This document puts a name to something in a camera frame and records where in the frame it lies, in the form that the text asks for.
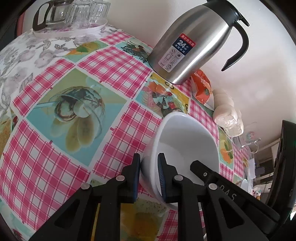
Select plain white bowl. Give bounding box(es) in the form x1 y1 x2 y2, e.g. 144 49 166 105
139 112 219 210

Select clear glass mug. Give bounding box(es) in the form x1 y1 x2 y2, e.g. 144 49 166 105
232 131 261 154

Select bag of white buns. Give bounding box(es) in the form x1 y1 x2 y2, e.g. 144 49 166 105
212 89 244 138

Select checkered picture tablecloth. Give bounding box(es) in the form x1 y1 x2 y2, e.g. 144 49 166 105
1 26 248 240

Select orange snack packet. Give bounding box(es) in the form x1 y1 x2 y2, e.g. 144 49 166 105
190 70 214 110

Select stainless steel thermos jug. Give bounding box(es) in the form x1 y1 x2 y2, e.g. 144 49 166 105
147 1 249 85

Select white tray under glasses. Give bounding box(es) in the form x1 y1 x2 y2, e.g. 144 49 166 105
33 19 108 39

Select upturned clear glass cups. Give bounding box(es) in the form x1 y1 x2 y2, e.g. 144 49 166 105
64 1 111 27

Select glass teapot black handle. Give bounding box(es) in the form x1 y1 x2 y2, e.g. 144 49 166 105
32 0 73 31

